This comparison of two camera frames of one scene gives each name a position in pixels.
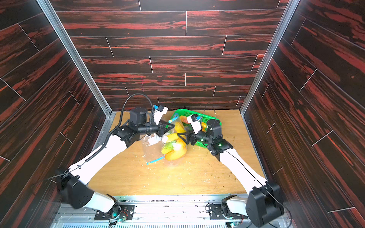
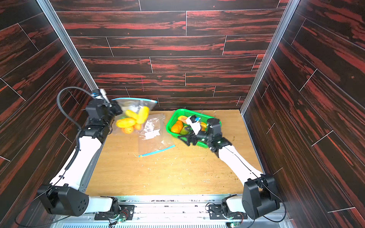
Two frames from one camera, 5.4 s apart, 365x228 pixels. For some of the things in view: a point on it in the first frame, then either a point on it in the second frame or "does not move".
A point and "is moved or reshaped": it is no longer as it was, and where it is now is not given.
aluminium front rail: (159, 211) does not move
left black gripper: (160, 129) -> (113, 106)
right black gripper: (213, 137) does not move
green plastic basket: (204, 118) does not move
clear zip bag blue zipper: (169, 148) is moved or reshaped
